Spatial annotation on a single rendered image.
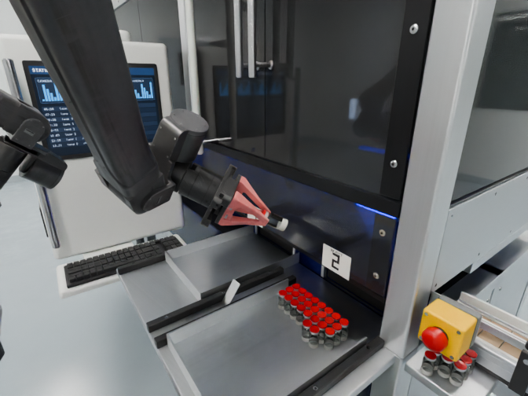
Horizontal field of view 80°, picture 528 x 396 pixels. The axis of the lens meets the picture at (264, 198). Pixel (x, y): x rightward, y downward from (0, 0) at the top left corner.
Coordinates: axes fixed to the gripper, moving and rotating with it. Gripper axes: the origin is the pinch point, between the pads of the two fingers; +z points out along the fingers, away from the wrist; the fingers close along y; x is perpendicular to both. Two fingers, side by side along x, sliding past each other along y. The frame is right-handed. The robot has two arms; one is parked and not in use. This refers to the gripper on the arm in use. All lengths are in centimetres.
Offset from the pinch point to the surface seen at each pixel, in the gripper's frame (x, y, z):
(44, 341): 188, 32, -56
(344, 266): 11.5, 10.4, 25.1
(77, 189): 60, 38, -52
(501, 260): 6, 40, 83
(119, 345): 166, 37, -17
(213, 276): 43.1, 15.9, 1.9
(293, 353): 24.6, -6.8, 20.8
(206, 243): 50, 32, -3
